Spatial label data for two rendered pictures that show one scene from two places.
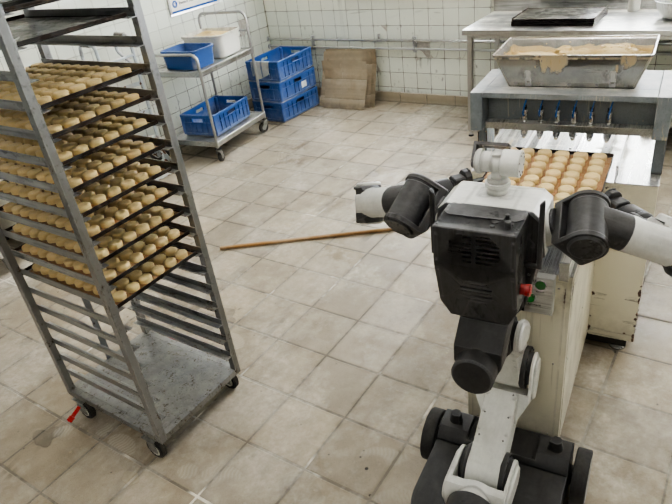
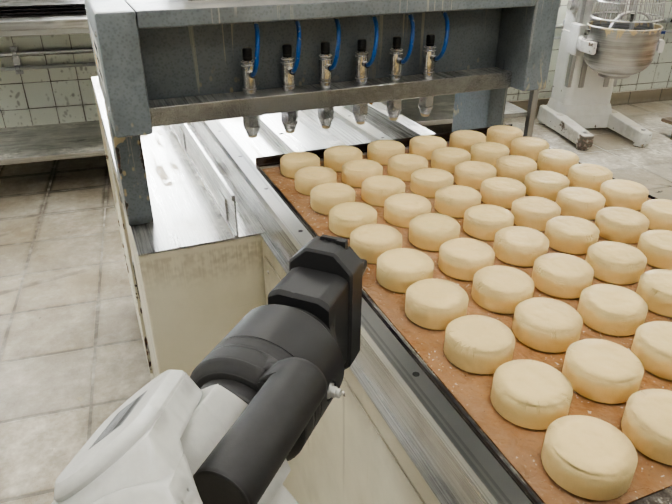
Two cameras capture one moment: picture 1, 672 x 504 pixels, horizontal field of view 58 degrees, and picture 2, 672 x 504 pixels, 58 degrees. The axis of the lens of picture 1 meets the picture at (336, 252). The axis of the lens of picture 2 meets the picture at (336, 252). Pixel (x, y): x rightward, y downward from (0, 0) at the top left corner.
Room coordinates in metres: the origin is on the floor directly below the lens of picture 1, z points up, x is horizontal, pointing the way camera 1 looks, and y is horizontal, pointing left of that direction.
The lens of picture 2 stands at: (1.64, -0.14, 1.28)
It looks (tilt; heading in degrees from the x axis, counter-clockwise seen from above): 29 degrees down; 306
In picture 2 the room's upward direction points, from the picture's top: straight up
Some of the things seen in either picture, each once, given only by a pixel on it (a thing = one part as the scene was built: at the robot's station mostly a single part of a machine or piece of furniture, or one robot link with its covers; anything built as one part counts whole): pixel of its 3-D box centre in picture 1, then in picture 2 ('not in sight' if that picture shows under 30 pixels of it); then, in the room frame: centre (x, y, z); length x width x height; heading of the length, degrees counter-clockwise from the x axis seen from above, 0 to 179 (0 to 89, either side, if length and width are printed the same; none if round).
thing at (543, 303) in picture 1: (515, 289); not in sight; (1.57, -0.55, 0.77); 0.24 x 0.04 x 0.14; 58
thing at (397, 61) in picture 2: (590, 120); (400, 67); (2.15, -1.03, 1.07); 0.06 x 0.03 x 0.18; 148
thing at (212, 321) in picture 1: (168, 305); not in sight; (2.29, 0.79, 0.42); 0.64 x 0.03 x 0.03; 52
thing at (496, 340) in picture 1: (486, 337); not in sight; (1.28, -0.38, 0.84); 0.28 x 0.13 x 0.18; 148
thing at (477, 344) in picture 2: not in sight; (478, 343); (1.77, -0.50, 1.01); 0.05 x 0.05 x 0.02
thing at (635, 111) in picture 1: (569, 123); (320, 93); (2.30, -1.01, 1.01); 0.72 x 0.33 x 0.34; 58
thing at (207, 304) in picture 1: (163, 289); not in sight; (2.29, 0.79, 0.51); 0.64 x 0.03 x 0.03; 52
